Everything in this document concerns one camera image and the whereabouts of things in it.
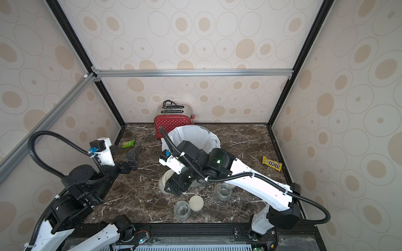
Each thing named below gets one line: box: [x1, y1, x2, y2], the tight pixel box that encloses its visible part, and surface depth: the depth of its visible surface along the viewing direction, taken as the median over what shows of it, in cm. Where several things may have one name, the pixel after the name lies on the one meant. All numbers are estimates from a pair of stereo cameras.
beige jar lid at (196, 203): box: [188, 195, 205, 212], surface depth 83 cm
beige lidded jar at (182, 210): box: [173, 200, 192, 221], surface depth 82 cm
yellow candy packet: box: [262, 156, 283, 172], surface depth 99 cm
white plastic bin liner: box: [161, 124, 221, 154], surface depth 82 cm
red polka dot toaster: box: [154, 114, 192, 139], surface depth 104 cm
